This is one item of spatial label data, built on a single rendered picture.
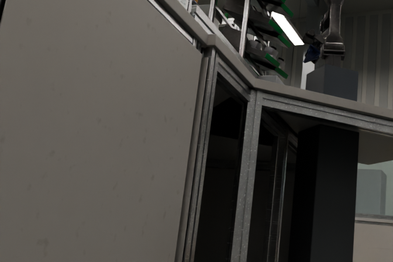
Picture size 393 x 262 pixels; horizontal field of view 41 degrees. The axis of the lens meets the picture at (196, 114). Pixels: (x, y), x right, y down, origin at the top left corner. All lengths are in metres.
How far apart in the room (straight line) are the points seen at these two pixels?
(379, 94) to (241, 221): 9.53
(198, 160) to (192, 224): 0.14
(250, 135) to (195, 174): 0.36
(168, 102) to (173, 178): 0.17
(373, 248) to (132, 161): 4.88
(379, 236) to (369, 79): 5.75
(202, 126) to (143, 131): 0.25
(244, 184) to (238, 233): 0.14
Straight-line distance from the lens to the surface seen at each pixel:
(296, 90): 1.60
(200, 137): 1.22
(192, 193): 1.20
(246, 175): 1.51
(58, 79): 0.80
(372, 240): 5.74
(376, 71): 11.10
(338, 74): 1.98
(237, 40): 2.40
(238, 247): 1.49
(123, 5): 0.96
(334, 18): 2.16
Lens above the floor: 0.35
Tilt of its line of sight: 15 degrees up
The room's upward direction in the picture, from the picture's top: 8 degrees clockwise
